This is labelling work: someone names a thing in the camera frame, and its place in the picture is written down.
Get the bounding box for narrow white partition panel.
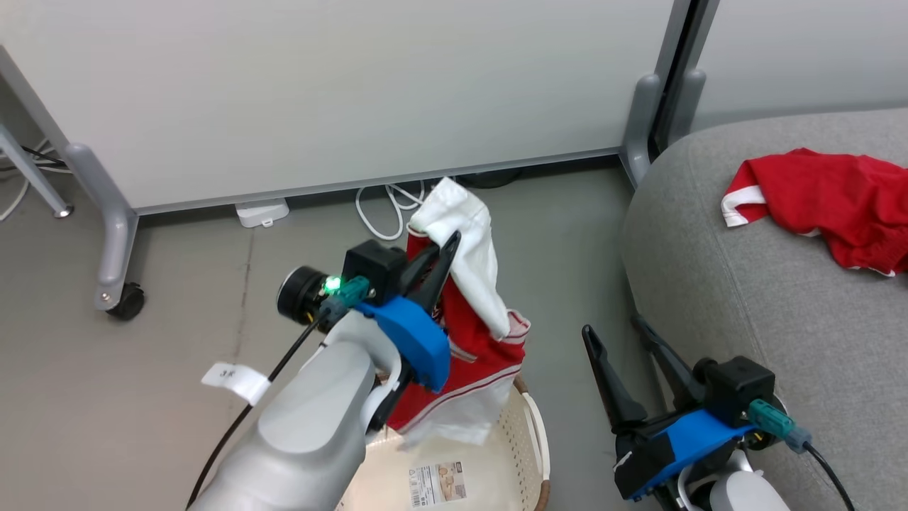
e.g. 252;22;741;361
692;0;908;132

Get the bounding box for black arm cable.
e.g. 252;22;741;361
186;312;334;508
802;440;856;511

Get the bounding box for grey partition foot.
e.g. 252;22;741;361
667;67;708;143
621;73;664;189

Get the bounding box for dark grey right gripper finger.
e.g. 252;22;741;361
631;316;707;413
582;324;648;430

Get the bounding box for white paper cable tag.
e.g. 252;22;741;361
201;362;272;407

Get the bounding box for black caster wheel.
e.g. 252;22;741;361
106;282;146;322

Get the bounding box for grey table leg with caster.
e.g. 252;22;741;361
64;142;140;312

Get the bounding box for beige plastic laundry basket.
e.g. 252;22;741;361
333;376;553;511

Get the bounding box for red jersey with white trim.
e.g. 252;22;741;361
721;147;908;278

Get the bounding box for white power adapter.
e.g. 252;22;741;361
234;199;290;229

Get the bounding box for white coiled cable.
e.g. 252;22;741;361
355;181;426;242

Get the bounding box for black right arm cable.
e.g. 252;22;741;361
802;440;856;511

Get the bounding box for printed basket label sticker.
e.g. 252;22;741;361
408;460;469;509

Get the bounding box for grey metal table leg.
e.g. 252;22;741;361
0;124;74;219

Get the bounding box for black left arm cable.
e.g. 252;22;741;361
186;312;334;508

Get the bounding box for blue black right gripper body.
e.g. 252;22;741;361
614;408;756;501

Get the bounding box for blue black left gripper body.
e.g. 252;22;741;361
351;295;452;434

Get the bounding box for teal right cable connector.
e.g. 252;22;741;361
748;399;811;455

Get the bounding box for grey fabric sofa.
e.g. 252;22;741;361
621;106;908;511

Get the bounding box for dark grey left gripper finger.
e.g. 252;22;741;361
417;231;463;314
399;244;442;299

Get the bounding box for teal cable connector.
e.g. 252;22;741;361
319;275;371;320
748;399;811;455

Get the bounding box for red and white garment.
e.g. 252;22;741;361
387;176;531;449

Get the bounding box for teal left cable connector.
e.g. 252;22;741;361
319;275;371;320

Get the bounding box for wide white partition panel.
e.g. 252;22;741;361
0;0;692;214

